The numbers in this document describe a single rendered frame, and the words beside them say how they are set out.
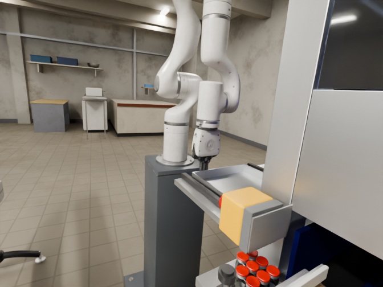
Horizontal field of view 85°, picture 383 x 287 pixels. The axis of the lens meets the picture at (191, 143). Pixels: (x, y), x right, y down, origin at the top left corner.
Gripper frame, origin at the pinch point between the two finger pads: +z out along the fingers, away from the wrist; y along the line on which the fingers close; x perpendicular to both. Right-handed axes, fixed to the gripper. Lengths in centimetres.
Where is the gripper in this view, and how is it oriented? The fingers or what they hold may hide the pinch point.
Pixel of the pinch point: (203, 167)
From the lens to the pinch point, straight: 81.0
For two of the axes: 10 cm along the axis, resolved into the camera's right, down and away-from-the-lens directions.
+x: -5.0, -2.6, 8.3
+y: 8.6, -0.7, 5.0
